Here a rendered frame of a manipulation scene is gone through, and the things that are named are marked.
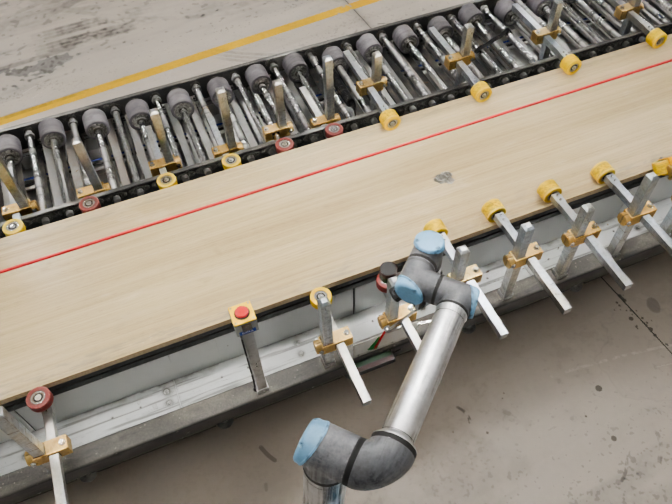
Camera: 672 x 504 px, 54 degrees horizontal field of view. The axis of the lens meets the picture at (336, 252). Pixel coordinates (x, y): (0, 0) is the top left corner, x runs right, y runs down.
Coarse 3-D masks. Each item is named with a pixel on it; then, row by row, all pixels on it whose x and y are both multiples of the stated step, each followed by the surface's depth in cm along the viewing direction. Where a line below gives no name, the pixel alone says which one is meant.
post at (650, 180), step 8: (648, 176) 232; (656, 176) 232; (640, 184) 237; (648, 184) 233; (640, 192) 239; (648, 192) 237; (632, 200) 244; (640, 200) 240; (632, 208) 246; (640, 208) 244; (616, 232) 260; (624, 232) 255; (616, 240) 261; (624, 240) 261; (608, 248) 268; (616, 248) 264
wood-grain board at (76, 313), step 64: (640, 64) 310; (384, 128) 288; (448, 128) 287; (512, 128) 286; (576, 128) 286; (640, 128) 285; (192, 192) 269; (320, 192) 267; (384, 192) 266; (448, 192) 266; (512, 192) 265; (576, 192) 264; (0, 256) 252; (64, 256) 251; (128, 256) 251; (192, 256) 250; (256, 256) 249; (320, 256) 248; (384, 256) 248; (0, 320) 235; (64, 320) 234; (128, 320) 234; (192, 320) 233; (0, 384) 220
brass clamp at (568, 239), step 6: (594, 222) 246; (588, 228) 244; (564, 234) 244; (570, 234) 243; (588, 234) 243; (594, 234) 244; (564, 240) 245; (570, 240) 242; (576, 240) 242; (582, 240) 244
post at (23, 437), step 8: (0, 408) 188; (0, 416) 186; (8, 416) 191; (0, 424) 189; (8, 424) 191; (16, 424) 195; (8, 432) 194; (16, 432) 196; (24, 432) 199; (16, 440) 199; (24, 440) 201; (32, 440) 204; (24, 448) 204; (32, 448) 206; (40, 448) 209; (32, 456) 210; (48, 464) 218
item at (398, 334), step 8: (400, 328) 241; (416, 328) 246; (376, 336) 239; (384, 336) 241; (392, 336) 244; (400, 336) 246; (360, 344) 238; (368, 344) 241; (384, 344) 246; (360, 352) 243; (368, 352) 246
